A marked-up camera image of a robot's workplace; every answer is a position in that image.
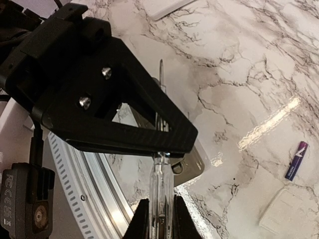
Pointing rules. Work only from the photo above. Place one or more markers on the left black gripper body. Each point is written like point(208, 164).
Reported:
point(57, 68)

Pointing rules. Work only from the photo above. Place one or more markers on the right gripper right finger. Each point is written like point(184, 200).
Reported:
point(183, 226)

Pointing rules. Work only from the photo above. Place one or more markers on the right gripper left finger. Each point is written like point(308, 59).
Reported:
point(139, 225)

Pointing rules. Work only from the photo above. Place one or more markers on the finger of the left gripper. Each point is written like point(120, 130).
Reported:
point(128, 82)

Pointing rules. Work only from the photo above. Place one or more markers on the clear handle screwdriver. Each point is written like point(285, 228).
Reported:
point(161, 197)

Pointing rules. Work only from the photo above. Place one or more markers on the beige grey remote control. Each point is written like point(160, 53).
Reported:
point(185, 168)

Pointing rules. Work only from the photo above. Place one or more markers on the white battery cover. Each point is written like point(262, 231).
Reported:
point(285, 215)

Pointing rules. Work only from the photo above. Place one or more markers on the white remote control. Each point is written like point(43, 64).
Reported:
point(157, 9)

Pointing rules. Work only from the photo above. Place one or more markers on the purple battery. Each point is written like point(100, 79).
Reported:
point(294, 166)

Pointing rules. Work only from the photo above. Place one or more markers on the front aluminium rail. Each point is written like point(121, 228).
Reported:
point(96, 199)

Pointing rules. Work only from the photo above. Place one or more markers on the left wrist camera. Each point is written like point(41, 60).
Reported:
point(26, 202)

